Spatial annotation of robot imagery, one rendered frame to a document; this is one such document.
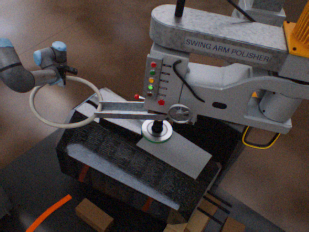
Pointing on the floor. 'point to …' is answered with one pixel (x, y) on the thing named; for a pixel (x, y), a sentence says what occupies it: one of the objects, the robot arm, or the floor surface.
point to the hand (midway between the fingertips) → (64, 84)
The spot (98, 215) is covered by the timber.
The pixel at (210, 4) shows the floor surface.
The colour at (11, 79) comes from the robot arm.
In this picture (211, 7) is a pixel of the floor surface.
